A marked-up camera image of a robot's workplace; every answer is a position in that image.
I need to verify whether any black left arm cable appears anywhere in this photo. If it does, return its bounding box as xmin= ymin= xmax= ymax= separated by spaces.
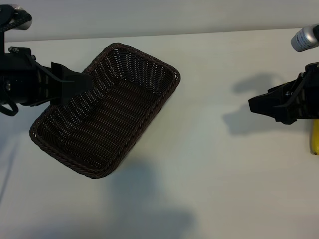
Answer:
xmin=0 ymin=99 xmax=19 ymax=118

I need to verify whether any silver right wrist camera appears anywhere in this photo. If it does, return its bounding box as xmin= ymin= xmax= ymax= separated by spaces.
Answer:
xmin=290 ymin=23 xmax=319 ymax=53

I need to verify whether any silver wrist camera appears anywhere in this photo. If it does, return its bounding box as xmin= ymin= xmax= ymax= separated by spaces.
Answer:
xmin=0 ymin=0 xmax=33 ymax=32
xmin=290 ymin=23 xmax=319 ymax=53

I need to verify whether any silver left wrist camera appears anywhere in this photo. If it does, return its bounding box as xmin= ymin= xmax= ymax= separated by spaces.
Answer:
xmin=0 ymin=0 xmax=33 ymax=32

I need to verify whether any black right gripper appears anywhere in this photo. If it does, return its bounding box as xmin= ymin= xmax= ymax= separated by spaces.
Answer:
xmin=248 ymin=62 xmax=319 ymax=125

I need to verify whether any yellow banana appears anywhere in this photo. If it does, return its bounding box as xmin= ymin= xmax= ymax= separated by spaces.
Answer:
xmin=281 ymin=81 xmax=319 ymax=156

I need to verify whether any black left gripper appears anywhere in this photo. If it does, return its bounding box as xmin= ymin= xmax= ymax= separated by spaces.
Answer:
xmin=0 ymin=46 xmax=93 ymax=107

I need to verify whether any dark brown woven basket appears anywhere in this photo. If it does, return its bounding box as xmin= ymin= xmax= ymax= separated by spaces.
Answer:
xmin=29 ymin=42 xmax=181 ymax=179

